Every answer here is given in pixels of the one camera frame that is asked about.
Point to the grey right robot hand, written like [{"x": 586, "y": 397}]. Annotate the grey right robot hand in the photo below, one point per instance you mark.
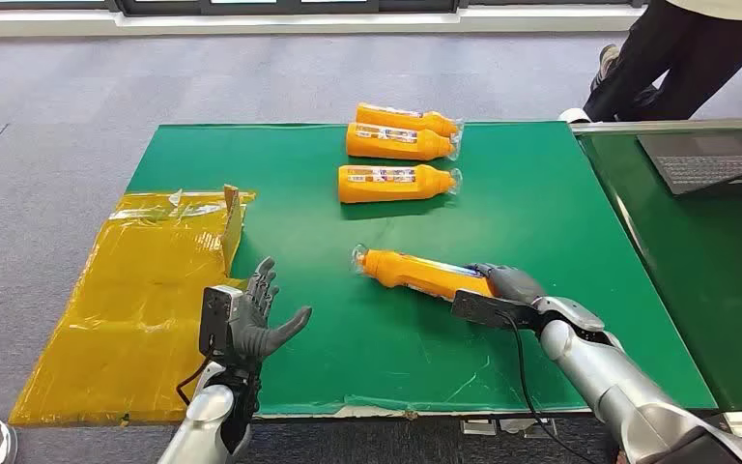
[{"x": 513, "y": 284}]

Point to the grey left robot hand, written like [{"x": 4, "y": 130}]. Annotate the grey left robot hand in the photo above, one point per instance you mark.
[{"x": 257, "y": 326}]

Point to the orange plastic bottle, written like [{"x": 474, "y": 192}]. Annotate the orange plastic bottle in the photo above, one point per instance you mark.
[
  {"x": 390, "y": 147},
  {"x": 409, "y": 272},
  {"x": 384, "y": 189},
  {"x": 403, "y": 119}
]

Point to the large green table mat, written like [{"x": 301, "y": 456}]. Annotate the large green table mat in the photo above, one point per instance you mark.
[{"x": 537, "y": 224}]

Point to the yellow taped cardboard sheet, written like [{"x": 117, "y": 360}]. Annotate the yellow taped cardboard sheet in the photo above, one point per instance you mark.
[{"x": 134, "y": 307}]

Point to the green side table mat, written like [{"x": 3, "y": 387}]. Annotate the green side table mat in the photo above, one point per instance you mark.
[{"x": 697, "y": 269}]

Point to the dark grey laptop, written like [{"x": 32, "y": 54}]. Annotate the dark grey laptop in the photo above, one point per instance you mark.
[{"x": 710, "y": 163}]

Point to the person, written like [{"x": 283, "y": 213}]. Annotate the person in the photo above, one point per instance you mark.
[{"x": 678, "y": 64}]

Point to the white window sill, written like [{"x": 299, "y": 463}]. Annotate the white window sill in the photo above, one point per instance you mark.
[{"x": 281, "y": 22}]

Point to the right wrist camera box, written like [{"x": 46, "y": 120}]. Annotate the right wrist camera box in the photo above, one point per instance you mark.
[{"x": 489, "y": 309}]

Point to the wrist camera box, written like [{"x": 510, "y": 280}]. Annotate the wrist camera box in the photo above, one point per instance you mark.
[
  {"x": 489, "y": 309},
  {"x": 219, "y": 320}
]

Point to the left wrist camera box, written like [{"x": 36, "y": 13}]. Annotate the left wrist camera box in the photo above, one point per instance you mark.
[{"x": 219, "y": 320}]

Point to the metal side table rail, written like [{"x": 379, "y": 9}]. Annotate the metal side table rail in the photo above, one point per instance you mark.
[{"x": 665, "y": 125}]

